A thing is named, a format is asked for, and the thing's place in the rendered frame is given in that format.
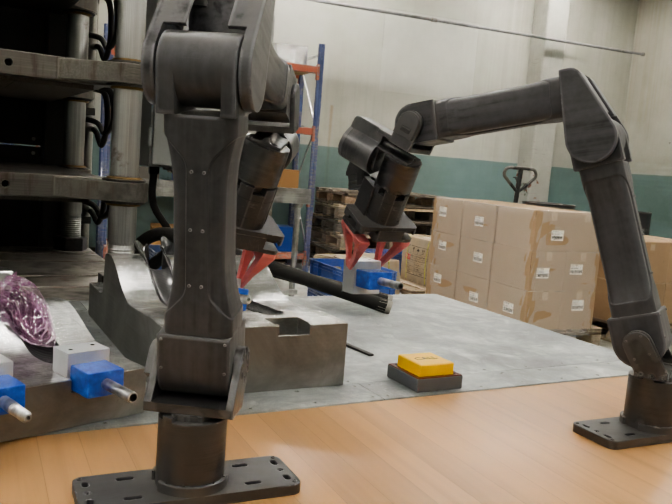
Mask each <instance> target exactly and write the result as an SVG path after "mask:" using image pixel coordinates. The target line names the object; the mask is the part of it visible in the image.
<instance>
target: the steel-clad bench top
mask: <svg viewBox="0 0 672 504"><path fill-rule="evenodd" d="M286 298H287V299H288V300H289V301H291V302H294V303H297V304H299V305H302V306H306V307H308V308H311V309H314V310H321V311H323V312H325V313H327V314H329V315H332V316H334V317H336V318H338V319H340V320H343V321H345V322H347V323H348V331H347V343H349V344H351V345H354V346H356V347H359V348H361V349H363V350H366V351H368V352H370V353H373V354H374V356H368V355H365V354H363V353H361V352H358V351H356V350H354V349H351V348H349V347H347V346H346V355H345V367H344V379H343V385H334V386H323V387H311V388H300V389H288V390H277V391H265V392H254V393H244V397H243V406H242V408H241V409H240V411H239V412H238V413H237V415H236V416H239V415H249V414H258V413H268V412H278V411H288V410H298V409H307V408H317V407H327V406H337V405H347V404H356V403H366V402H376V401H386V400H395V399H405V398H415V397H425V396H435V395H444V394H454V393H464V392H474V391H484V390H493V389H503V388H513V387H523V386H533V385H542V384H552V383H562V382H572V381H582V380H591V379H601V378H611V377H621V376H628V373H629V371H630V370H633V369H632V367H630V366H628V365H626V364H624V363H623V362H622V361H621V360H620V359H619V358H618V357H617V356H616V354H615V352H614V351H613V350H610V349H606V348H603V347H600V346H597V345H594V344H591V343H588V342H585V341H581V340H578V339H575V338H572V337H569V336H566V335H563V334H560V333H556V332H553V331H550V330H547V329H544V328H541V327H538V326H535V325H531V324H528V323H525V322H522V321H519V320H516V319H513V318H510V317H506V316H503V315H500V314H497V313H494V312H491V311H488V310H484V309H481V308H478V307H475V306H472V305H469V304H466V303H463V302H459V301H456V300H453V299H450V298H447V297H444V296H441V295H438V294H398V295H393V300H392V301H393V305H392V308H391V311H390V313H389V314H386V313H382V312H379V311H376V310H373V309H371V308H368V307H365V306H362V305H359V304H356V303H353V302H350V301H347V300H344V299H341V298H338V297H335V296H293V297H286ZM68 302H69V303H70V304H71V305H72V307H73V308H74V309H75V311H76V312H77V314H78V315H79V317H80V318H81V320H82V321H83V323H84V325H85V326H86V328H87V329H88V331H89V333H90V334H91V335H92V337H93V338H94V340H95V341H96V342H97V343H99V344H101V345H104V346H106V347H108V348H110V351H111V352H114V353H116V354H118V355H120V356H122V357H124V355H123V354H122V353H121V352H120V351H119V350H118V348H117V347H116V346H115V345H114V344H113V343H112V341H111V340H110V339H109V338H108V337H107V336H106V334H105V333H104V332H103V331H102V330H101V329H100V327H99V326H98V325H97V324H96V323H95V321H94V320H93V319H92V318H91V317H90V316H89V314H88V310H89V300H81V301H68ZM428 352H431V353H433V354H435V355H437V356H440V357H442V358H444V359H447V360H449V361H451V362H453V363H454V368H453V371H455V372H457V373H459V374H462V376H463V379H462V388H460V389H450V390H440V391H430V392H420V393H417V392H415V391H413V390H411V389H409V388H407V387H405V386H404V385H402V384H400V383H398V382H396V381H394V380H392V379H391V378H389V377H387V369H388V364H389V363H398V355H399V354H413V353H428ZM158 413H159V412H155V411H146V410H144V412H143V413H138V414H133V415H129V416H124V417H119V418H115V419H110V420H105V421H100V422H96V423H91V424H86V425H81V426H77V427H72V428H67V429H63V430H58V431H53V432H48V433H44V434H39V435H34V436H43V435H53V434H62V433H72V432H82V431H92V430H102V429H111V428H121V427H131V426H141V425H151V424H158Z"/></svg>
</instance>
